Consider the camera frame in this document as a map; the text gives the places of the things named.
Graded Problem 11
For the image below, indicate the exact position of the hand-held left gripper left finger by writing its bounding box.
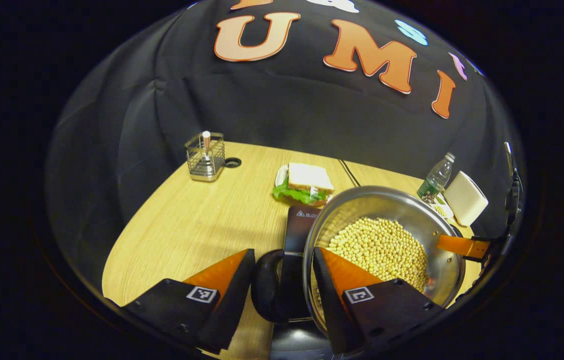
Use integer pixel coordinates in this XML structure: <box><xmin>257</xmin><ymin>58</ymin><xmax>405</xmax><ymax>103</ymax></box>
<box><xmin>122</xmin><ymin>248</ymin><xmax>256</xmax><ymax>354</ymax></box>

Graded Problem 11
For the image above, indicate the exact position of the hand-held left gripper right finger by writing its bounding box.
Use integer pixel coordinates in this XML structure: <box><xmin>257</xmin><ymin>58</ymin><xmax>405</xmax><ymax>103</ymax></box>
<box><xmin>311</xmin><ymin>246</ymin><xmax>445</xmax><ymax>357</ymax></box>

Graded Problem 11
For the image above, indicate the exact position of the steel pot with black handles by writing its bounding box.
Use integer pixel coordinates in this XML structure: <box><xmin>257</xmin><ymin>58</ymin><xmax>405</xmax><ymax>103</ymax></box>
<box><xmin>251</xmin><ymin>185</ymin><xmax>467</xmax><ymax>342</ymax></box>

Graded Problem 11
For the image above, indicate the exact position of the black induction cooktop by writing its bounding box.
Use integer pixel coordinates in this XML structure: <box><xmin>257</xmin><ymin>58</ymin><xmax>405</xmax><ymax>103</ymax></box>
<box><xmin>269</xmin><ymin>204</ymin><xmax>335</xmax><ymax>360</ymax></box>

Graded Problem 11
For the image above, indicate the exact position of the white divided bean dish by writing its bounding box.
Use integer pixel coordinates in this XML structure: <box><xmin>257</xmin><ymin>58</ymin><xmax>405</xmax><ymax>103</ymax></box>
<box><xmin>429</xmin><ymin>194</ymin><xmax>455</xmax><ymax>221</ymax></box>

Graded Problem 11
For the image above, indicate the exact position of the white toaster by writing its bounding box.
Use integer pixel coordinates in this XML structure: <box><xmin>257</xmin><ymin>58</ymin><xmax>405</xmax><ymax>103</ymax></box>
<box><xmin>443</xmin><ymin>170</ymin><xmax>489</xmax><ymax>227</ymax></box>

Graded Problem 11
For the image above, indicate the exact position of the clear plastic water bottle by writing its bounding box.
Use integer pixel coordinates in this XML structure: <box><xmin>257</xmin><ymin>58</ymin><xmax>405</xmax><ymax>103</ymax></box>
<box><xmin>416</xmin><ymin>152</ymin><xmax>456</xmax><ymax>201</ymax></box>

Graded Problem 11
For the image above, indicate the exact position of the pile of yellow soybeans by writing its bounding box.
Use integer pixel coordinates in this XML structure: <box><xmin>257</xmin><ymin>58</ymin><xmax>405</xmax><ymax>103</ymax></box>
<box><xmin>314</xmin><ymin>217</ymin><xmax>430</xmax><ymax>307</ymax></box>

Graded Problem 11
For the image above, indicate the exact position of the lettuce sandwich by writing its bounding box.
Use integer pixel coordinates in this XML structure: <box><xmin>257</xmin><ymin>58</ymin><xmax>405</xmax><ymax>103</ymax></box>
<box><xmin>272</xmin><ymin>162</ymin><xmax>335</xmax><ymax>208</ymax></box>

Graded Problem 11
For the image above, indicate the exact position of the copper-tipped silver utensil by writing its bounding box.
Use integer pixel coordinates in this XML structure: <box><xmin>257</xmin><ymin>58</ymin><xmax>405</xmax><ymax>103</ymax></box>
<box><xmin>201</xmin><ymin>130</ymin><xmax>213</xmax><ymax>171</ymax></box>

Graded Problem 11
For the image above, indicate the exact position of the black cooktop power cable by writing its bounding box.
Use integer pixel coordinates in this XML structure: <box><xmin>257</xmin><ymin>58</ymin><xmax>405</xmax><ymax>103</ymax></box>
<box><xmin>337</xmin><ymin>158</ymin><xmax>361</xmax><ymax>188</ymax></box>

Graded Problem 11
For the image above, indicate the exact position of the wire mesh utensil holder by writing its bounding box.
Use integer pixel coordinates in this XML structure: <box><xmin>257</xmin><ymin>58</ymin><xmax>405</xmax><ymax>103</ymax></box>
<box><xmin>184</xmin><ymin>131</ymin><xmax>226</xmax><ymax>183</ymax></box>

